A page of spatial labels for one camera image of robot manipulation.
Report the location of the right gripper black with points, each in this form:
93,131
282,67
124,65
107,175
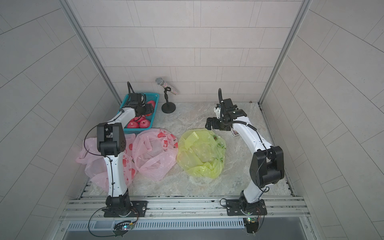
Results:
216,125

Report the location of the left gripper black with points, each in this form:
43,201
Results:
149,109

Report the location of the red apple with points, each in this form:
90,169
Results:
153,103
132,125
144,124

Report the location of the yellow-green plastic bag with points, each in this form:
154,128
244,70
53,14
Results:
202,153

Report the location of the pink plastic bag back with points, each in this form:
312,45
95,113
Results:
154,153

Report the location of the pink plastic bag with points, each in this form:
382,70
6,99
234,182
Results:
154,153
96,168

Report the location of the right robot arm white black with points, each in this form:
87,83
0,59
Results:
267,164

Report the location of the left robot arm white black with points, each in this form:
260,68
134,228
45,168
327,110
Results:
111,144

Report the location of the teal plastic basket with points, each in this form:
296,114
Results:
144,117

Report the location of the microphone on black stand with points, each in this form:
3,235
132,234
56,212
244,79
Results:
168,107

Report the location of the playing card deck box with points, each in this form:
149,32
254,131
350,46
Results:
234,132

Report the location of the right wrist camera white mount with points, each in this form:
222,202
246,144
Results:
217,111

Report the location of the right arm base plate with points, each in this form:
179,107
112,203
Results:
242,208

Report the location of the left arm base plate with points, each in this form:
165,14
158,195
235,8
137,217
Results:
134,209

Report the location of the right circuit board with cables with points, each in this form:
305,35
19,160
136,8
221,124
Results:
251,225

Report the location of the circuit board with cables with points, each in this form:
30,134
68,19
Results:
120,229
251,225

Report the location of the left circuit board with cables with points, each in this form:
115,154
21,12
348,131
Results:
120,229

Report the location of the aluminium rail frame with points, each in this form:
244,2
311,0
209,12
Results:
184,213

